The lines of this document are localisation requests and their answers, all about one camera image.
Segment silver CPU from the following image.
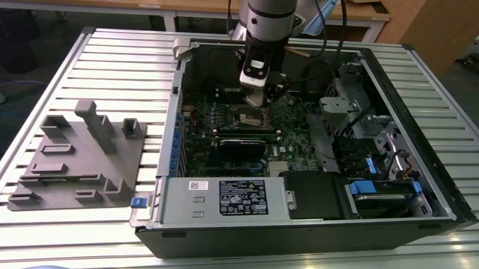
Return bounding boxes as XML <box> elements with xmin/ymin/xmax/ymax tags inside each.
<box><xmin>243</xmin><ymin>91</ymin><xmax>263</xmax><ymax>108</ymax></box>

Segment CPU socket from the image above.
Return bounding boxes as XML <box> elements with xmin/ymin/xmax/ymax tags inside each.
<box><xmin>232</xmin><ymin>104</ymin><xmax>272</xmax><ymax>128</ymax></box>

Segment silver drive cage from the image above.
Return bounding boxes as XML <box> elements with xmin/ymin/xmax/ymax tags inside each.
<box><xmin>323</xmin><ymin>63</ymin><xmax>397</xmax><ymax>141</ymax></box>

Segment green motherboard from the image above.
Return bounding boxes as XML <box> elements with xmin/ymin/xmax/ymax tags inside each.
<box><xmin>181</xmin><ymin>91</ymin><xmax>327</xmax><ymax>178</ymax></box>

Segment wooden desk white legs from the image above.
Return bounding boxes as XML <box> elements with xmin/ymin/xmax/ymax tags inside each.
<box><xmin>14</xmin><ymin>0</ymin><xmax>176</xmax><ymax>33</ymax></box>
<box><xmin>173</xmin><ymin>0</ymin><xmax>392</xmax><ymax>43</ymax></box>

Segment black graphics card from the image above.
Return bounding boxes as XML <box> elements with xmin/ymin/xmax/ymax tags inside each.
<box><xmin>219</xmin><ymin>138</ymin><xmax>267</xmax><ymax>166</ymax></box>

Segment silver finned heat sink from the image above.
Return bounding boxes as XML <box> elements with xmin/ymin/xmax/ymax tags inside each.
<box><xmin>265</xmin><ymin>160</ymin><xmax>289</xmax><ymax>172</ymax></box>

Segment black disk bay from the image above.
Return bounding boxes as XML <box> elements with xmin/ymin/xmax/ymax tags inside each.
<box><xmin>331</xmin><ymin>137</ymin><xmax>385</xmax><ymax>178</ymax></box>

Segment wooden cabinet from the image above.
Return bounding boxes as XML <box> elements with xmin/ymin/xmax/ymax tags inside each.
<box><xmin>376</xmin><ymin>0</ymin><xmax>479</xmax><ymax>78</ymax></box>

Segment grey power supply unit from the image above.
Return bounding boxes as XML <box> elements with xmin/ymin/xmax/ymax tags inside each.
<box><xmin>149</xmin><ymin>177</ymin><xmax>293</xmax><ymax>225</ymax></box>

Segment hard disk in blue carrier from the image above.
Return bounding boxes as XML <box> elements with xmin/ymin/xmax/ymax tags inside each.
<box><xmin>345</xmin><ymin>179</ymin><xmax>423</xmax><ymax>220</ymax></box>

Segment black PC case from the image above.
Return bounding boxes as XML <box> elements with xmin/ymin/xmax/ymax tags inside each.
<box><xmin>128</xmin><ymin>38</ymin><xmax>479</xmax><ymax>260</ymax></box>

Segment grey parts rack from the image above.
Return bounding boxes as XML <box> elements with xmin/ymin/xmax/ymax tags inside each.
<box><xmin>5</xmin><ymin>100</ymin><xmax>149</xmax><ymax>212</ymax></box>

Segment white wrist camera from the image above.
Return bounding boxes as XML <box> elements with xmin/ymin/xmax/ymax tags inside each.
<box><xmin>239</xmin><ymin>52</ymin><xmax>271</xmax><ymax>90</ymax></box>

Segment copper cable sleeve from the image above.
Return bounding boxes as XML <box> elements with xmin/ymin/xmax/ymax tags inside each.
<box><xmin>285</xmin><ymin>47</ymin><xmax>312</xmax><ymax>59</ymax></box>

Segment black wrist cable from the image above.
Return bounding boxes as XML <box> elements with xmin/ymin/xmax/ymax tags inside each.
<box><xmin>279</xmin><ymin>0</ymin><xmax>347</xmax><ymax>85</ymax></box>

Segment silver metal bracket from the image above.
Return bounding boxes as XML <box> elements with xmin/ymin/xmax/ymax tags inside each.
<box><xmin>319</xmin><ymin>96</ymin><xmax>359</xmax><ymax>115</ymax></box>

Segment thick black cable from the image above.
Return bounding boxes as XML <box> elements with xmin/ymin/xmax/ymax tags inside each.
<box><xmin>336</xmin><ymin>106</ymin><xmax>372</xmax><ymax>140</ymax></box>

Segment black wire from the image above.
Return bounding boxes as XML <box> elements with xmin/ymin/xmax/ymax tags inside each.
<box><xmin>384</xmin><ymin>149</ymin><xmax>409</xmax><ymax>177</ymax></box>

